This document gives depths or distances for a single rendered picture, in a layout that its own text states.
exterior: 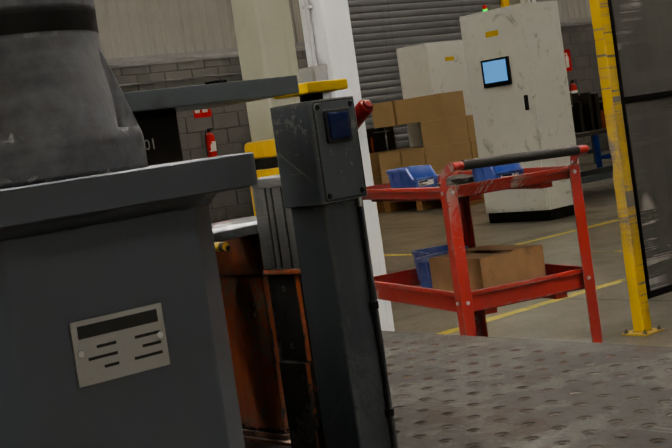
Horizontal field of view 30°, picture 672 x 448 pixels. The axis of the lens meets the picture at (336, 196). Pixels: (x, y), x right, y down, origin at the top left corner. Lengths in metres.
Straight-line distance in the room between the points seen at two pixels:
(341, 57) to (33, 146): 4.80
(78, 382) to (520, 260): 3.09
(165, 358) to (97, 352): 0.04
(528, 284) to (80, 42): 3.01
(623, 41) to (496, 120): 6.09
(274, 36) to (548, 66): 3.78
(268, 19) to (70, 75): 7.96
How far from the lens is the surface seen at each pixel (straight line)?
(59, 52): 0.74
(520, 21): 11.62
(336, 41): 5.48
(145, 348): 0.72
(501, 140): 11.89
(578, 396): 1.76
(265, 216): 1.57
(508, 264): 3.70
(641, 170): 5.90
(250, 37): 8.72
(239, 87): 1.22
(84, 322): 0.70
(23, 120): 0.72
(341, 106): 1.36
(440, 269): 3.80
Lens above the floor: 1.11
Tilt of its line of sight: 3 degrees down
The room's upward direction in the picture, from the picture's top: 8 degrees counter-clockwise
